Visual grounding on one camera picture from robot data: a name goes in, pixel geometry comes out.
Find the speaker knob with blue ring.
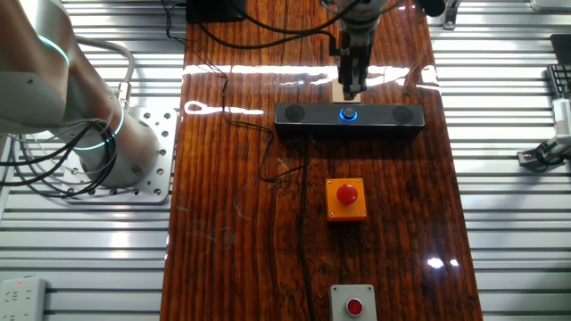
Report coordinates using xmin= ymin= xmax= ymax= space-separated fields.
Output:
xmin=338 ymin=105 xmax=360 ymax=123

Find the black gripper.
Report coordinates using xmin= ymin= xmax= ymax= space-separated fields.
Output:
xmin=330 ymin=27 xmax=375 ymax=102

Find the looped black cable bundle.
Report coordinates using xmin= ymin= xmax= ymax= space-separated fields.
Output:
xmin=0 ymin=120 xmax=120 ymax=200

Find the grey flat device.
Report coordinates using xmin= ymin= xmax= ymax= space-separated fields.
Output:
xmin=529 ymin=0 xmax=571 ymax=12

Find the thick black gripper cable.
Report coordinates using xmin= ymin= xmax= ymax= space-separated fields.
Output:
xmin=194 ymin=20 xmax=338 ymax=57

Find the black keyboard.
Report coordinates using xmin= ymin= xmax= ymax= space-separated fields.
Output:
xmin=546 ymin=63 xmax=571 ymax=100

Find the thick grey robot cable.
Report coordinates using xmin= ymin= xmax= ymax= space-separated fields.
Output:
xmin=75 ymin=35 xmax=137 ymax=111

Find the light wooden block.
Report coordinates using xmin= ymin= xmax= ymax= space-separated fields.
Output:
xmin=331 ymin=78 xmax=362 ymax=104

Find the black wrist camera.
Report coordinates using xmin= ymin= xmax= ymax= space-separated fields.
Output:
xmin=417 ymin=0 xmax=448 ymax=18

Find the orange box with red button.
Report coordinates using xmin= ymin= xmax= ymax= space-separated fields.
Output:
xmin=325 ymin=177 xmax=368 ymax=223

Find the thin black speaker cable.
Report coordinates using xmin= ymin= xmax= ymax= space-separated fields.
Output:
xmin=161 ymin=0 xmax=313 ymax=183

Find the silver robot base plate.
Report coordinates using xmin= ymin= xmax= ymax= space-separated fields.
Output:
xmin=62 ymin=106 xmax=178 ymax=205

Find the small metal bracket stand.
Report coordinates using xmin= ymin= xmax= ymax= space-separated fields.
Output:
xmin=440 ymin=0 xmax=463 ymax=31

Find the black flat mat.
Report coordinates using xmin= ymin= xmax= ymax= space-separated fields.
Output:
xmin=273 ymin=102 xmax=426 ymax=140

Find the black smartphone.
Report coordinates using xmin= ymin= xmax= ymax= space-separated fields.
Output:
xmin=185 ymin=0 xmax=248 ymax=24

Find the grey box with red button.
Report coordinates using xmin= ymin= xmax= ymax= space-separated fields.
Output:
xmin=328 ymin=284 xmax=378 ymax=321

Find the white power strip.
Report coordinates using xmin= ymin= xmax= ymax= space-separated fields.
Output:
xmin=0 ymin=276 xmax=48 ymax=321

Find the silver ribbed camera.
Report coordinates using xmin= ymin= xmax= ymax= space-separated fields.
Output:
xmin=551 ymin=97 xmax=571 ymax=137

